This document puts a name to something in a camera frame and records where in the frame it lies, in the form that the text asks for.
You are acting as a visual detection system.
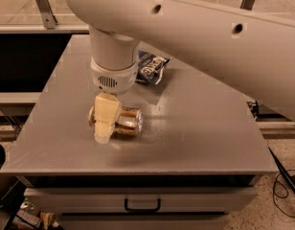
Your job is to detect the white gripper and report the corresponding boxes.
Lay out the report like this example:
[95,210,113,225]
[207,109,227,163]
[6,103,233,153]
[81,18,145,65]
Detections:
[90,59,138,144]

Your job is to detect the orange soda can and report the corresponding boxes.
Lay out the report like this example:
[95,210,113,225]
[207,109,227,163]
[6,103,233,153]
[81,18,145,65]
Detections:
[88,106,143,136]

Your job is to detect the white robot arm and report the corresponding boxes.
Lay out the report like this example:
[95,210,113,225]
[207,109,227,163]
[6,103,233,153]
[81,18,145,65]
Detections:
[65,0,295,122]

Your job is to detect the blue chip bag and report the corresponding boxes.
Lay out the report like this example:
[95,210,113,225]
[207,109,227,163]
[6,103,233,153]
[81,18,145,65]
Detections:
[136,51,172,85]

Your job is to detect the clutter items on floor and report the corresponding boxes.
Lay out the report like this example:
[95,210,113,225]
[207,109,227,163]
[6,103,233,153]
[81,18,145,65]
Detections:
[11,199,64,230]

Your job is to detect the grey cabinet drawer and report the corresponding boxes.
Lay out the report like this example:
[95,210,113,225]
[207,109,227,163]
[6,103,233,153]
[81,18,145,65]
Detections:
[25,187,257,214]

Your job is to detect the black drawer handle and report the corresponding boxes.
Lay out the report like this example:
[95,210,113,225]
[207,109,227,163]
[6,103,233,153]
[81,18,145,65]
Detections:
[124,198,162,214]

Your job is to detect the left metal railing bracket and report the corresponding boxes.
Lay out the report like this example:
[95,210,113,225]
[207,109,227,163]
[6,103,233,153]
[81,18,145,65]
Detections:
[35,0,57,29]

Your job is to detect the black hanging cable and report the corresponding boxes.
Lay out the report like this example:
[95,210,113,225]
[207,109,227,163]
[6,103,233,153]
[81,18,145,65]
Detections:
[249,100,261,122]

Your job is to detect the black floor cable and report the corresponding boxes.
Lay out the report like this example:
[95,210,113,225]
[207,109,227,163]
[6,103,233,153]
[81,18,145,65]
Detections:
[267,147,295,219]

